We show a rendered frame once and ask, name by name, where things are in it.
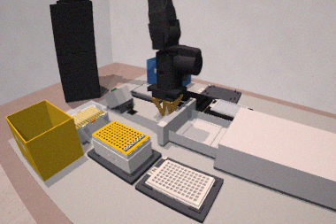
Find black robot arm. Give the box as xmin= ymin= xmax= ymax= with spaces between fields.
xmin=148 ymin=0 xmax=202 ymax=89

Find yellow open-top bin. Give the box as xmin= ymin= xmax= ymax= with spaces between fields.
xmin=5 ymin=100 xmax=84 ymax=181

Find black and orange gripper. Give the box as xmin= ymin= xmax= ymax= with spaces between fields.
xmin=147 ymin=70 xmax=187 ymax=116

